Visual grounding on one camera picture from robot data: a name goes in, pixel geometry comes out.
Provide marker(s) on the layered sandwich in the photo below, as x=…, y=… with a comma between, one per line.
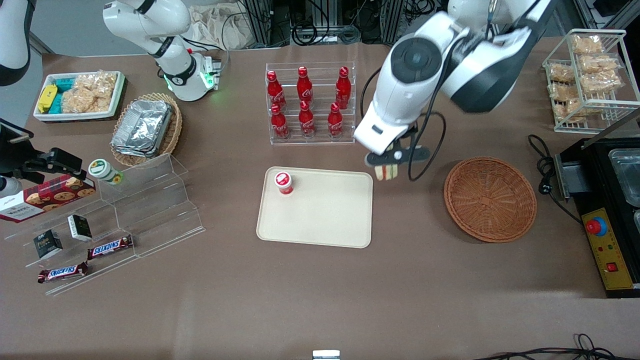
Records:
x=386, y=172

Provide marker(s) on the red tartan cookie box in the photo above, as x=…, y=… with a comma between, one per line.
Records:
x=47, y=197

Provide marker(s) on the Snickers chocolate bar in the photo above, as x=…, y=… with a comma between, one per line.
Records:
x=62, y=272
x=110, y=247

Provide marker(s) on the brown round wicker basket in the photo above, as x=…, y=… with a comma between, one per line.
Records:
x=490, y=200

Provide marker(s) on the clear bag puffed crackers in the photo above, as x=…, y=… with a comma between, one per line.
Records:
x=561, y=73
x=570, y=110
x=80, y=100
x=600, y=84
x=102, y=82
x=600, y=64
x=561, y=91
x=587, y=44

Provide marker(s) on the red cola bottle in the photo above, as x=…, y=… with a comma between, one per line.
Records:
x=304, y=85
x=275, y=90
x=306, y=122
x=335, y=122
x=280, y=125
x=343, y=87

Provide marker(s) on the green lid white bottle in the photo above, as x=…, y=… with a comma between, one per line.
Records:
x=102, y=170

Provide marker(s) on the clear acrylic bottle rack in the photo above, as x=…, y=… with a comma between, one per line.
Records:
x=310, y=141

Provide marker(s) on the beige crumpled cloth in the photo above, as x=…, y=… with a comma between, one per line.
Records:
x=220, y=30

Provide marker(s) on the black box gold lettering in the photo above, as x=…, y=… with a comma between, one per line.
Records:
x=47, y=245

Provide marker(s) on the black box white label side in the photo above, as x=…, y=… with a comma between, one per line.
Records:
x=80, y=227

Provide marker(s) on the steel pan insert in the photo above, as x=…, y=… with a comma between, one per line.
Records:
x=625, y=175

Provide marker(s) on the red yogurt drink bottle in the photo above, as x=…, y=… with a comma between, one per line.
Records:
x=283, y=182

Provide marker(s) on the silver foil food container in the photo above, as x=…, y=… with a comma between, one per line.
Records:
x=142, y=127

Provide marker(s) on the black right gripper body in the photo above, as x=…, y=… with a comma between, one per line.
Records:
x=31, y=164

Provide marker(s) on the teal snack packet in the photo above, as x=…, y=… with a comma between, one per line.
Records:
x=64, y=90

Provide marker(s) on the clear acrylic stepped shelf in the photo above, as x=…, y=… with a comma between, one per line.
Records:
x=107, y=220
x=160, y=215

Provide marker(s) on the cream plastic serving tray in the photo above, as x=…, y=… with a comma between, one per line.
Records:
x=320, y=215

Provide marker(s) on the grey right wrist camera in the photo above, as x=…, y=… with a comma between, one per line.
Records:
x=9, y=187

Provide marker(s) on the white rectangular snack bin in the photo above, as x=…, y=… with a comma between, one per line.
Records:
x=45, y=116

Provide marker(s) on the aluminium frame post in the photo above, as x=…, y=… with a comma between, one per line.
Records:
x=392, y=17
x=260, y=22

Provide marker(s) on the light oval wicker basket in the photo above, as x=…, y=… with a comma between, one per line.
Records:
x=172, y=135

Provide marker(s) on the yellow snack packet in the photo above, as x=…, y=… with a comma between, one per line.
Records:
x=47, y=97

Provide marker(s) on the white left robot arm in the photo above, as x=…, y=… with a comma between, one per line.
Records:
x=415, y=60

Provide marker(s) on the red emergency stop button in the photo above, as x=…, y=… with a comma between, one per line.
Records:
x=596, y=226

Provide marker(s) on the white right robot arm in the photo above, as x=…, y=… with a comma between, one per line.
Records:
x=175, y=65

